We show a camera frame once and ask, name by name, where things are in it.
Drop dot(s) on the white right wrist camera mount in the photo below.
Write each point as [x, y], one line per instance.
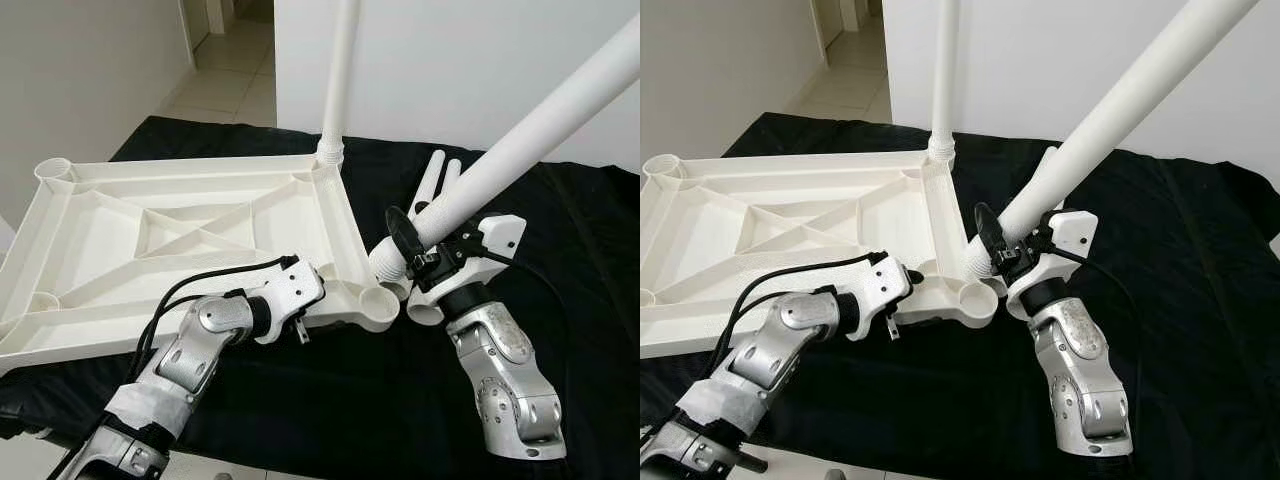
[1072, 232]
[503, 235]

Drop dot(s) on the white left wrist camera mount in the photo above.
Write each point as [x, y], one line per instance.
[290, 295]
[878, 290]

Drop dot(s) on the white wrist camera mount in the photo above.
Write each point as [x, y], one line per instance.
[1072, 232]
[503, 235]
[290, 295]
[878, 290]

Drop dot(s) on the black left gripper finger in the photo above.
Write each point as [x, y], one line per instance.
[911, 277]

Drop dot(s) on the white plastic children table top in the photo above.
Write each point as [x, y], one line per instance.
[780, 230]
[150, 230]

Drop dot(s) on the black table cloth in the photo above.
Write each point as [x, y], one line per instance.
[1180, 330]
[330, 400]

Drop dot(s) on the beige door frame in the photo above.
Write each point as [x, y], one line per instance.
[215, 15]

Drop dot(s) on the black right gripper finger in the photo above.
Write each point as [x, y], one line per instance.
[405, 240]
[989, 236]

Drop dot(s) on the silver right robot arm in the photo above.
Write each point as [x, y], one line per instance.
[500, 370]
[1075, 370]

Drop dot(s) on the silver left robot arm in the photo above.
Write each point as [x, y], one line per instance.
[190, 350]
[770, 350]

